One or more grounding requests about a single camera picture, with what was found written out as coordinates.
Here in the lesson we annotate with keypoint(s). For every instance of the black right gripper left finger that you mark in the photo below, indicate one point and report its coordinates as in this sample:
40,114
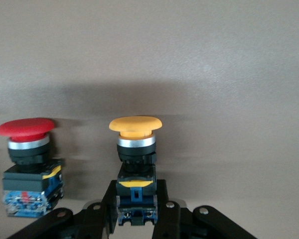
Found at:
94,216

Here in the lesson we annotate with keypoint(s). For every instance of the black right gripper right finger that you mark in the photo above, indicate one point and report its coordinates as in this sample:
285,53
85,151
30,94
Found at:
172,219

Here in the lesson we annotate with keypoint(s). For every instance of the yellow mushroom push button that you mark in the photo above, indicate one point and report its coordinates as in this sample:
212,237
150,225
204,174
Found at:
135,124

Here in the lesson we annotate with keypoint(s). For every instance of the red mushroom push button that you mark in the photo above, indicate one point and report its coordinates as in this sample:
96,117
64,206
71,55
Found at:
25,128

